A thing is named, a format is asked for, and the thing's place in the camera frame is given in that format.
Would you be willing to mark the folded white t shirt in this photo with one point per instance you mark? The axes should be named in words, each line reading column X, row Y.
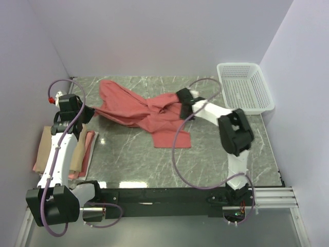
column 91, row 154

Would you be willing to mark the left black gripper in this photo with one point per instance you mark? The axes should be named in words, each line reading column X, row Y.
column 90, row 111

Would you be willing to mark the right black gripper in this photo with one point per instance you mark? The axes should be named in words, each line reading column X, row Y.
column 182, row 115

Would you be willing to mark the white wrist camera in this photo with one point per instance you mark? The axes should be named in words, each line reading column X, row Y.
column 55, row 100
column 194, row 93

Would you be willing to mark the aluminium rail frame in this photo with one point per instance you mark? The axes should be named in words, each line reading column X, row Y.
column 277, row 222

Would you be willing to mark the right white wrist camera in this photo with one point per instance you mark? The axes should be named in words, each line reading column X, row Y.
column 194, row 93

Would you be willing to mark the white plastic basket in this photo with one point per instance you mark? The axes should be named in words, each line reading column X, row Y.
column 244, row 86

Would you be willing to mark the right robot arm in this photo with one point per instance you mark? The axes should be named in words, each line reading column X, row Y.
column 236, row 138

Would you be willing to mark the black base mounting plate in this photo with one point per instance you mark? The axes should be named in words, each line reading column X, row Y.
column 160, row 202

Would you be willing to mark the red t shirt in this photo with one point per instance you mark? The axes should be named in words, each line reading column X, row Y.
column 159, row 115

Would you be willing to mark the folded pink t shirt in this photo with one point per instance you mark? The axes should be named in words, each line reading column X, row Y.
column 80, row 157

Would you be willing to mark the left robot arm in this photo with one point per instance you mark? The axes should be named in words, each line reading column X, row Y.
column 64, row 151

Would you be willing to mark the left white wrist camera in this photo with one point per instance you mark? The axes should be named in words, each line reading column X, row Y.
column 55, row 100

